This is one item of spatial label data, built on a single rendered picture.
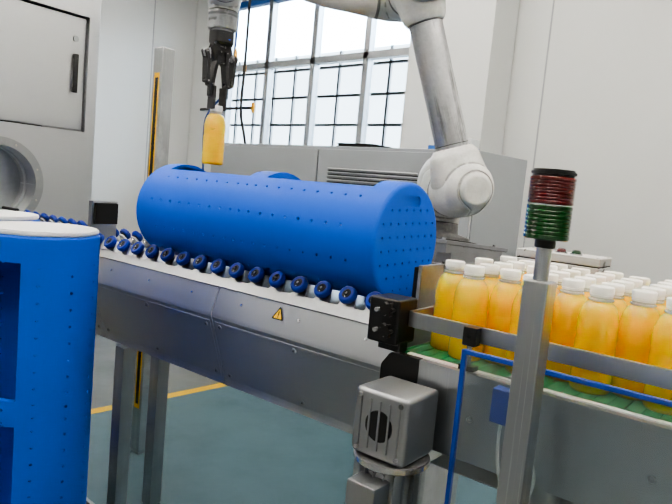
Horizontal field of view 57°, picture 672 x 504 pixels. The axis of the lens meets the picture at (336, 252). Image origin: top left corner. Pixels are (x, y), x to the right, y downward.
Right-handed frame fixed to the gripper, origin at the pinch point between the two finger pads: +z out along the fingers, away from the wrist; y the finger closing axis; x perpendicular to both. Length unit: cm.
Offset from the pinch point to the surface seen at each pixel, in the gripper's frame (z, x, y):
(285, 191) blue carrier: 26, 47, 16
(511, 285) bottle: 39, 108, 18
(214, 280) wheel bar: 52, 24, 17
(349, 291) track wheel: 47, 69, 16
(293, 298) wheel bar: 52, 53, 17
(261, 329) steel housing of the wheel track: 61, 46, 20
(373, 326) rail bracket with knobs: 50, 85, 29
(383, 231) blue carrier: 33, 77, 16
